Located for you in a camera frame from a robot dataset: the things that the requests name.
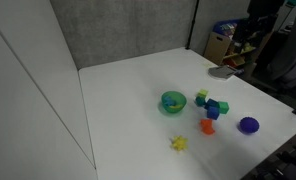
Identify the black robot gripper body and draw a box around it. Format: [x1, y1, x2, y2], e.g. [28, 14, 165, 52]
[233, 0, 286, 44]

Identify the orange snail toy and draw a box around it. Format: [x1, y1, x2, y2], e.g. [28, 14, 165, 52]
[199, 118, 216, 136]

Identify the blue toy storage bin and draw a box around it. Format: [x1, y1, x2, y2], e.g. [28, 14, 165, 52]
[213, 19, 242, 38]

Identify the teal soft animal toy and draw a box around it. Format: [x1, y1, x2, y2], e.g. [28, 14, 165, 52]
[194, 95, 207, 108]

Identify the blue soft toy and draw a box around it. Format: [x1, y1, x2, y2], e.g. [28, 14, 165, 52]
[163, 95, 178, 107]

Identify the yellow spiky ball toy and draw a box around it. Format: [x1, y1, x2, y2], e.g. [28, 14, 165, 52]
[170, 134, 189, 152]

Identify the grey office chair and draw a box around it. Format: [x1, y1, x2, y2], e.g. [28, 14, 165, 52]
[254, 14, 296, 91]

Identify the brown cardboard box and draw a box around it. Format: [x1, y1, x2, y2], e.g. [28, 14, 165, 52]
[203, 31, 233, 67]

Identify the grey metal mounting plate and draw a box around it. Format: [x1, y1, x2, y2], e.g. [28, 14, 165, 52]
[208, 65, 238, 81]

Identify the light green soft block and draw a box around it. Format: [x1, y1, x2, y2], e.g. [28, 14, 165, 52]
[196, 88, 210, 100]

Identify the blue soft block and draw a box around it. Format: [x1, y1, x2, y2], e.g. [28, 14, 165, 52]
[205, 98, 221, 121]

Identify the purple bumpy ball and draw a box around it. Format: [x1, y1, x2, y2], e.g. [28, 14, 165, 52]
[239, 116, 261, 135]

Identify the green translucent plastic bowl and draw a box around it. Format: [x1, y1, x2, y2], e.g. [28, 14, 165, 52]
[160, 90, 188, 115]

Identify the black camera stand pole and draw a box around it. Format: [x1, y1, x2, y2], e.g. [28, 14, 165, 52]
[185, 0, 201, 51]

